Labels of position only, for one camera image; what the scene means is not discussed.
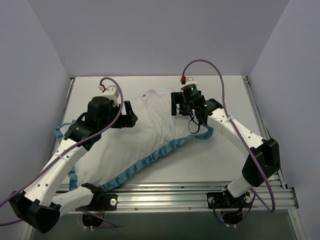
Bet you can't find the blue houndstooth pillow with pillowcase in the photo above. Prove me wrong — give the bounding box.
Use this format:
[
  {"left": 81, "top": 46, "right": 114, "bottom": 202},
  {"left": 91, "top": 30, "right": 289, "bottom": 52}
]
[{"left": 67, "top": 88, "right": 214, "bottom": 192}]

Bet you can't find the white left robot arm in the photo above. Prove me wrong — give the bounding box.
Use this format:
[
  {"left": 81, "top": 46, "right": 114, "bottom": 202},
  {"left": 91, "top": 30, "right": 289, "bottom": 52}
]
[{"left": 8, "top": 96, "right": 138, "bottom": 234}]

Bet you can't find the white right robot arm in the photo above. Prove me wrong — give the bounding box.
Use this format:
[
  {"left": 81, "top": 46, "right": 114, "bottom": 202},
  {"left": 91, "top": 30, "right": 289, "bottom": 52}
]
[{"left": 171, "top": 84, "right": 281, "bottom": 207}]

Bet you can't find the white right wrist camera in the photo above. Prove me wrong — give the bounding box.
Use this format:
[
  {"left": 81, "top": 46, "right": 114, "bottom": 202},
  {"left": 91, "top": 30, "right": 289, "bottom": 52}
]
[{"left": 180, "top": 76, "right": 198, "bottom": 87}]

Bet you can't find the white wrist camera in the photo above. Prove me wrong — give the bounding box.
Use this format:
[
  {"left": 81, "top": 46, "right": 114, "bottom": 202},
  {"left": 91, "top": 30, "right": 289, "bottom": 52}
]
[
  {"left": 99, "top": 85, "right": 120, "bottom": 107},
  {"left": 180, "top": 76, "right": 198, "bottom": 87}
]

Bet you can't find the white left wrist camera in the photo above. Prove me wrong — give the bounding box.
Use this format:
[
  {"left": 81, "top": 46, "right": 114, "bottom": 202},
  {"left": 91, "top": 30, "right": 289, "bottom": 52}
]
[{"left": 99, "top": 85, "right": 120, "bottom": 107}]

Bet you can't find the aluminium left side rail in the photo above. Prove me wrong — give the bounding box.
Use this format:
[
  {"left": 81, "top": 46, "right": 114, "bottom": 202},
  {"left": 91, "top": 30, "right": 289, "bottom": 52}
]
[{"left": 58, "top": 77, "right": 75, "bottom": 126}]

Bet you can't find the aluminium rail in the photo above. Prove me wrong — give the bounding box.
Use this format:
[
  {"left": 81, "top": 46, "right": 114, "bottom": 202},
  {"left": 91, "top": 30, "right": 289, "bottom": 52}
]
[
  {"left": 58, "top": 77, "right": 75, "bottom": 126},
  {"left": 242, "top": 76, "right": 288, "bottom": 189}
]

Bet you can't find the aluminium right side rail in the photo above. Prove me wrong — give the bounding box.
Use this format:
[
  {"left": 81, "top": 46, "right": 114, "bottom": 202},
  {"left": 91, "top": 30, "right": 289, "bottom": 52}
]
[{"left": 242, "top": 76, "right": 288, "bottom": 189}]

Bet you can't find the aluminium front rail frame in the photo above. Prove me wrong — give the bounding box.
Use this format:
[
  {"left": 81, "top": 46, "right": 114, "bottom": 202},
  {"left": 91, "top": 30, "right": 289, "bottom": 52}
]
[{"left": 104, "top": 179, "right": 299, "bottom": 214}]

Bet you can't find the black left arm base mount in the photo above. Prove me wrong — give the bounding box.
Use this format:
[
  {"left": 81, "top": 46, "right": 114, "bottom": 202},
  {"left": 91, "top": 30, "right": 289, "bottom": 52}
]
[{"left": 92, "top": 193, "right": 118, "bottom": 211}]

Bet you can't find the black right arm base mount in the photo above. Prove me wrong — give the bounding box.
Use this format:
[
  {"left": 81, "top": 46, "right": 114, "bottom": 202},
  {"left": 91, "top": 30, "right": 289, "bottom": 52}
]
[{"left": 206, "top": 191, "right": 252, "bottom": 209}]

